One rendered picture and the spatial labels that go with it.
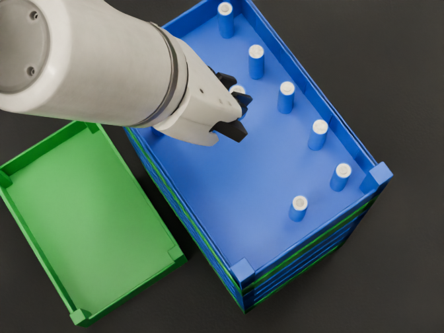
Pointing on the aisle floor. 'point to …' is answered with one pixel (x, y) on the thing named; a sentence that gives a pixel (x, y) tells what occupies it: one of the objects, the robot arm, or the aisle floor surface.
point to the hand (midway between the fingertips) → (225, 96)
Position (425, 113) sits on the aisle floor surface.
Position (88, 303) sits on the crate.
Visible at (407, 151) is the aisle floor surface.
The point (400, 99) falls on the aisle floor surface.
